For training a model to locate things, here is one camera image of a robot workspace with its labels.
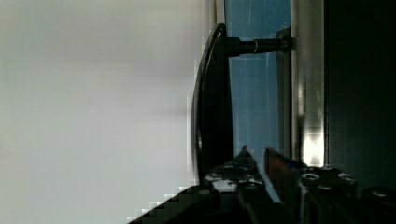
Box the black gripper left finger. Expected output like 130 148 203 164
202 146 280 203

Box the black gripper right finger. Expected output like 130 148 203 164
264 148 359 224

